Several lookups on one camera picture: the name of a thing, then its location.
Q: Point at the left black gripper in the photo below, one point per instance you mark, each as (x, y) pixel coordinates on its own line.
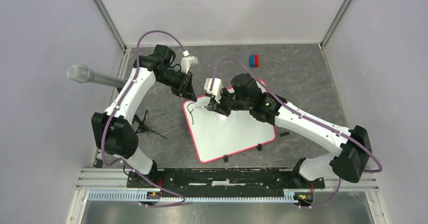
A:
(187, 90)

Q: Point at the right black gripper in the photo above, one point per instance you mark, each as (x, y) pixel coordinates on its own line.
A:
(214, 106)

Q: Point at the pink framed whiteboard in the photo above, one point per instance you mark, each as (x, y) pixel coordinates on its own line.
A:
(215, 135)

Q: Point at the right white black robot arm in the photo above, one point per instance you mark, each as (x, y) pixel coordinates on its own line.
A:
(348, 149)

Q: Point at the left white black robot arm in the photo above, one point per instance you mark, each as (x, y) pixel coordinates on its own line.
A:
(113, 130)

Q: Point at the black microphone stand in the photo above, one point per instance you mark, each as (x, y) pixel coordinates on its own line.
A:
(142, 124)

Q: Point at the blue and red eraser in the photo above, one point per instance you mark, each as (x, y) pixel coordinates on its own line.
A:
(254, 61)

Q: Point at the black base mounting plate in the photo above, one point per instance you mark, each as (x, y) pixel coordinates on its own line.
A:
(223, 182)

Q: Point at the grey microphone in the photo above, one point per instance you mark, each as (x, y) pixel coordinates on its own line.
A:
(83, 74)

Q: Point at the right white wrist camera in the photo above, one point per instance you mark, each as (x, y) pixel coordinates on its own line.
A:
(213, 87)

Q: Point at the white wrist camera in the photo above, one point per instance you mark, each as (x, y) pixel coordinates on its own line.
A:
(213, 87)
(187, 61)

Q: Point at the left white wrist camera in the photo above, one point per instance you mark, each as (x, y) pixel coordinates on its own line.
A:
(187, 61)

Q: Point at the blue toothed cable rail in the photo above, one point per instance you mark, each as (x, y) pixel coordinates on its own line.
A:
(142, 196)

